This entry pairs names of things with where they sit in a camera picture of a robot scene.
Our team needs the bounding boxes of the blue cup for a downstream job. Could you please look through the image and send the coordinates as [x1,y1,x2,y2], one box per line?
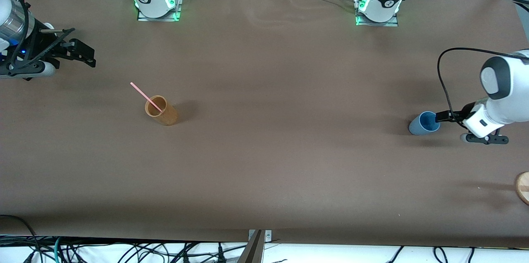
[409,111,441,136]

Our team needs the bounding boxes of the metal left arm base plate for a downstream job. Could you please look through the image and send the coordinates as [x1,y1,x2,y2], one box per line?
[355,0,400,27]

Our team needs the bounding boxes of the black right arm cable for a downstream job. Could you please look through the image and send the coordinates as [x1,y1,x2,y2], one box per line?
[0,0,31,69]

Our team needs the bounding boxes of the silver table edge bracket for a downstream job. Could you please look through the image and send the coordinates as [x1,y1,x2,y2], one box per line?
[248,229,272,242]

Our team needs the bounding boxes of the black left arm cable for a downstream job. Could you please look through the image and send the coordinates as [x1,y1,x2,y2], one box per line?
[437,47,529,121]

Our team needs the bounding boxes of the pink chopstick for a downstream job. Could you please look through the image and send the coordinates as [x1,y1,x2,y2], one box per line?
[130,82,163,112]

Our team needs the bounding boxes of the round wooden board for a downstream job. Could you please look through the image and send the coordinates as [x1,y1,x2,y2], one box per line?
[515,171,529,206]

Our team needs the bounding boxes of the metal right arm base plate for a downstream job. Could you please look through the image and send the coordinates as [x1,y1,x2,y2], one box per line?
[136,0,183,22]

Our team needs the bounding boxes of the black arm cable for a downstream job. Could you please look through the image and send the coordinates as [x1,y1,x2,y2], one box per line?
[0,0,31,69]
[437,47,529,121]

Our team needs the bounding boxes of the table cover sheet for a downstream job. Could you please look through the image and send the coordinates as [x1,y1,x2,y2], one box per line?
[0,0,529,249]

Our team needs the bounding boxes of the dark metal bar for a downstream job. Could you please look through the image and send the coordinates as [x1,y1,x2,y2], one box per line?
[238,230,265,263]

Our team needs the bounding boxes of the brown wooden cup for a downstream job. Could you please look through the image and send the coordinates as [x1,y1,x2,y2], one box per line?
[145,95,179,126]

